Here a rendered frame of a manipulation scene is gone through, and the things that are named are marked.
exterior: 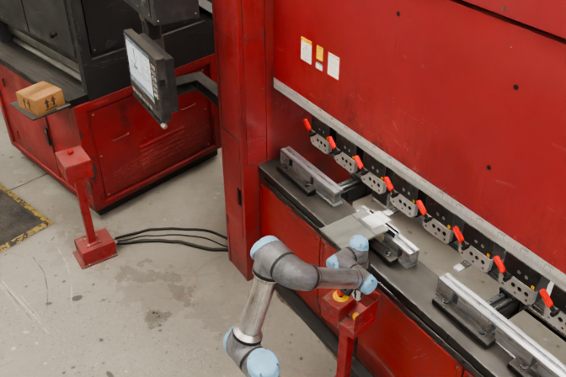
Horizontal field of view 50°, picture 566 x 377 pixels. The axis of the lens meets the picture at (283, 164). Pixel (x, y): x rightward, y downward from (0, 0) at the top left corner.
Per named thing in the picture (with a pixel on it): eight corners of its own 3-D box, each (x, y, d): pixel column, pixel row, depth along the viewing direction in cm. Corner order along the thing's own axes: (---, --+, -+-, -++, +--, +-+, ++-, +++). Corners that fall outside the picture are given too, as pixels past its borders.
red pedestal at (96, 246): (72, 252, 417) (45, 151, 370) (107, 239, 428) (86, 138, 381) (82, 269, 403) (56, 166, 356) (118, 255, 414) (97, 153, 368)
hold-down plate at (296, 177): (276, 169, 346) (276, 165, 344) (285, 167, 348) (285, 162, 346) (307, 196, 325) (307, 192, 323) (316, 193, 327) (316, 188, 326)
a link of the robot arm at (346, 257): (342, 271, 238) (363, 257, 243) (323, 255, 245) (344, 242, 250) (342, 284, 243) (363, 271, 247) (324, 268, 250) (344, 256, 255)
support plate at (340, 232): (319, 230, 285) (320, 228, 284) (363, 210, 297) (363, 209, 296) (344, 252, 273) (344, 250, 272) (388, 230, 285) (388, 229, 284)
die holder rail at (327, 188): (280, 162, 352) (280, 149, 346) (288, 159, 354) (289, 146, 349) (333, 207, 317) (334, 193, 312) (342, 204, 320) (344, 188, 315)
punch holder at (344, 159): (333, 161, 300) (335, 131, 290) (347, 155, 304) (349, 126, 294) (353, 175, 289) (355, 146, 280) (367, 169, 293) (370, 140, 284)
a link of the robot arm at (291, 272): (301, 271, 202) (384, 275, 237) (281, 252, 209) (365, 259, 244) (285, 300, 205) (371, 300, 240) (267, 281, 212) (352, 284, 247)
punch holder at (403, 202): (389, 202, 272) (392, 172, 263) (403, 195, 276) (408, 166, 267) (413, 220, 262) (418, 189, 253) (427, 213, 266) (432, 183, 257)
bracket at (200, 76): (165, 91, 368) (163, 80, 364) (201, 81, 379) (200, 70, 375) (195, 119, 340) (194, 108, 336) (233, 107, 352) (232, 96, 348)
